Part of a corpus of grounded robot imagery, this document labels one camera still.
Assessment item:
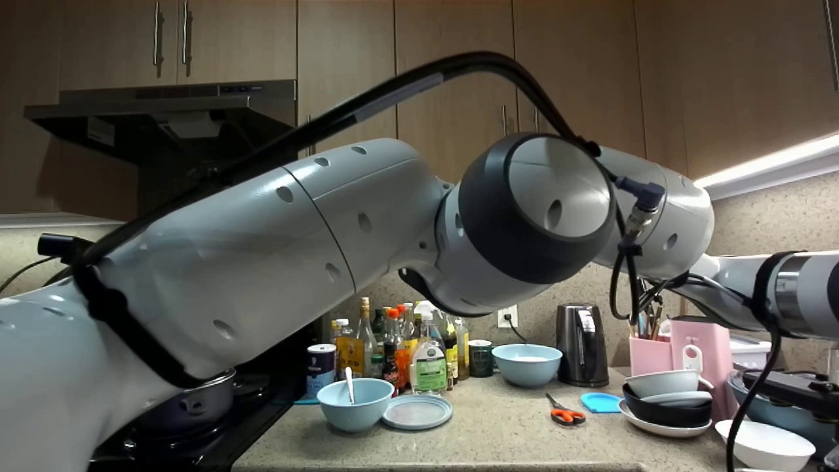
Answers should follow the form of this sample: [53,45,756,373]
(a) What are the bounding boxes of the yellow label oil bottle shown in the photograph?
[336,296,375,374]

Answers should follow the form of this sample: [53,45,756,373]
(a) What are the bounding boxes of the metal spoon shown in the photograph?
[342,366,357,403]

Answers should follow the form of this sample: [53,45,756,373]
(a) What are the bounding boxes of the small blue lid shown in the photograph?
[578,390,620,415]

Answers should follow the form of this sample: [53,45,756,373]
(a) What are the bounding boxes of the black range hood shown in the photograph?
[24,78,296,209]

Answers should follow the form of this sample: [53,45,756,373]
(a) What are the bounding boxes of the white wall outlet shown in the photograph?
[494,306,518,330]

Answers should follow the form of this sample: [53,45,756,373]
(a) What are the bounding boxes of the stacked dark bowls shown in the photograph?
[620,369,712,437]

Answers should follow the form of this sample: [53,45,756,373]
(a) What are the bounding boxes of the orange handled scissors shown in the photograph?
[545,393,585,425]

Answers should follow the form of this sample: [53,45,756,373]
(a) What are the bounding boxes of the light blue front bowl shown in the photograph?
[316,378,396,433]

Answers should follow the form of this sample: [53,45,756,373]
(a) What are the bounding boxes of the green label spray bottle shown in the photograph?
[410,301,448,393]

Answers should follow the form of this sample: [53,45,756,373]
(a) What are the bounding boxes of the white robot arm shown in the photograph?
[0,134,835,472]

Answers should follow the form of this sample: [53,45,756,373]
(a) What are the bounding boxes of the light blue back bowl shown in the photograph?
[493,343,562,387]

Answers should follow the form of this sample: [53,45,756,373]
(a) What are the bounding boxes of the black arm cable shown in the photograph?
[0,49,788,472]

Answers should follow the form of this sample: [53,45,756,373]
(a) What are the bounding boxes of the pink utensil holder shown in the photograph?
[629,335,671,374]

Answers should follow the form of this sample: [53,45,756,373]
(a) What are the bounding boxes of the dark blue covered pot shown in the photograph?
[747,373,839,459]

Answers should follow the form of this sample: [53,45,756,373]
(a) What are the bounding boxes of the blue rimmed glass lid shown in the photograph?
[382,393,452,433]

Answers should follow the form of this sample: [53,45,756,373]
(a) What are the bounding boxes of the light blue bowl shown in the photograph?
[316,378,396,433]
[493,343,562,387]

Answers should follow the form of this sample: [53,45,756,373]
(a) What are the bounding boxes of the dark cooking pot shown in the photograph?
[135,373,233,435]

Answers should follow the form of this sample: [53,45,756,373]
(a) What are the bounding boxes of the small white bowl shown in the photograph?
[733,419,814,472]

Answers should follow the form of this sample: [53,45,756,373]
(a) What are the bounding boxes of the black electric kettle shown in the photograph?
[555,303,607,387]

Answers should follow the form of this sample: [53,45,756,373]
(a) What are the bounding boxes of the orange cap sauce bottle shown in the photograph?
[382,303,409,393]

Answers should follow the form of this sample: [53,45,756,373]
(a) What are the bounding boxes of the pink knife block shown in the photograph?
[671,319,733,419]

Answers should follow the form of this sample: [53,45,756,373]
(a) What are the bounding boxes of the dark blue salt canister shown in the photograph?
[307,343,336,398]

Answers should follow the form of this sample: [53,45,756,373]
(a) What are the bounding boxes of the under cabinet light strip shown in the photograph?
[698,134,839,199]

